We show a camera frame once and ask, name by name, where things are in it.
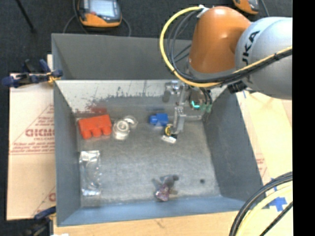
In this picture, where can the clear glass jar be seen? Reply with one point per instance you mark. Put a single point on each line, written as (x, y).
(121, 128)

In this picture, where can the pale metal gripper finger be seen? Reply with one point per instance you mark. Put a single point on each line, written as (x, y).
(177, 118)
(182, 123)

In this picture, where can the grey purple toy animal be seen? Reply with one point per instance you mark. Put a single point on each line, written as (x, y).
(164, 188)

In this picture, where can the orange ribbed block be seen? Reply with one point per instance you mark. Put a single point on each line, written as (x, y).
(94, 126)

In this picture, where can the brown cardboard board red print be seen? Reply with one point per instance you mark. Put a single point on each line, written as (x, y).
(29, 161)

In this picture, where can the grey metal bin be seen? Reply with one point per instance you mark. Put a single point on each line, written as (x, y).
(147, 161)

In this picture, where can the blue toy block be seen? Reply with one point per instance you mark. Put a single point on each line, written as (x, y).
(158, 119)

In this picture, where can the white black yellow small tool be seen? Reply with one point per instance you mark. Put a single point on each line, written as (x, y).
(169, 138)

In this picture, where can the clear plastic packet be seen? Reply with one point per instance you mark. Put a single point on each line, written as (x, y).
(89, 171)

